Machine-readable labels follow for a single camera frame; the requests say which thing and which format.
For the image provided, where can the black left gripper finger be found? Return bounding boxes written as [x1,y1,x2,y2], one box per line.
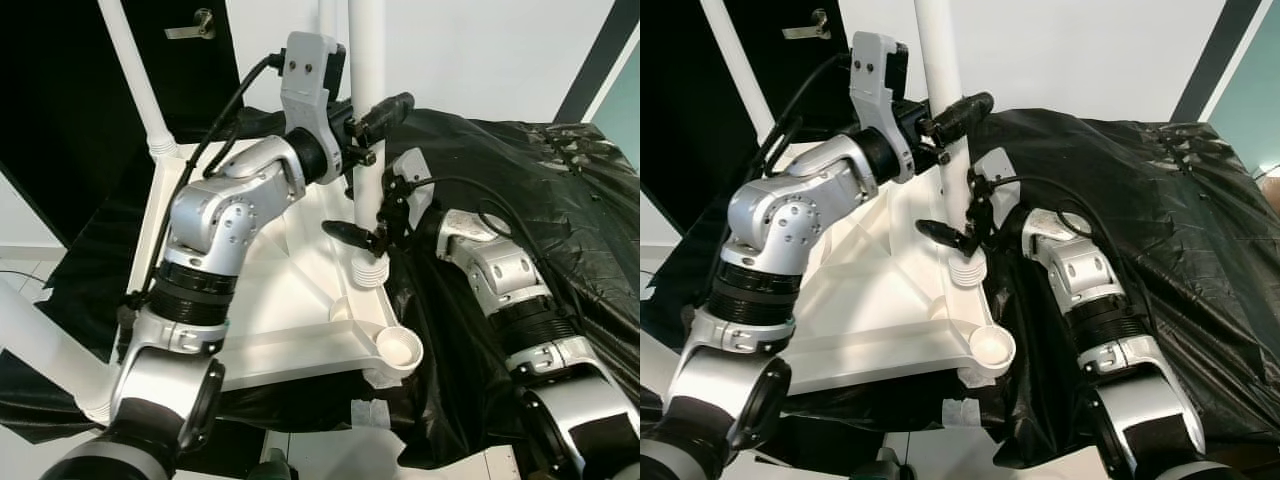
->
[355,91,417,138]
[925,90,998,139]

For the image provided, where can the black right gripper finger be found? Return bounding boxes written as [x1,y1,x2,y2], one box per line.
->
[321,219,387,258]
[914,218,977,258]

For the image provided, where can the small white tape strip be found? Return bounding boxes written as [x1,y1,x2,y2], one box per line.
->
[352,398,398,428]
[945,398,991,428]

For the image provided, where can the black plastic cover sheet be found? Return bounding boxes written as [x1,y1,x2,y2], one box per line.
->
[640,105,1280,471]
[0,105,641,471]

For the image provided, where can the teal glass partition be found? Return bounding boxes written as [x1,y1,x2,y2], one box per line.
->
[590,45,641,151]
[1205,0,1280,171]

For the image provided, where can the black door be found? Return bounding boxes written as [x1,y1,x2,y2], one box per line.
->
[640,0,851,251]
[0,0,241,246]

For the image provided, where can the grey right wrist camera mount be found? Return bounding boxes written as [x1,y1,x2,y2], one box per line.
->
[393,148,436,206]
[975,148,1011,201]

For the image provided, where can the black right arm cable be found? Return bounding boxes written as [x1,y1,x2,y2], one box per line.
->
[400,175,546,301]
[985,175,1111,301]

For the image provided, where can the silver door handle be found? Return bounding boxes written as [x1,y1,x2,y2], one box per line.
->
[780,8,833,41]
[165,8,216,41]

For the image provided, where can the black vertical frame post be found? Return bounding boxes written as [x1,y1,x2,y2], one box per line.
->
[555,0,641,126]
[1170,0,1263,123]

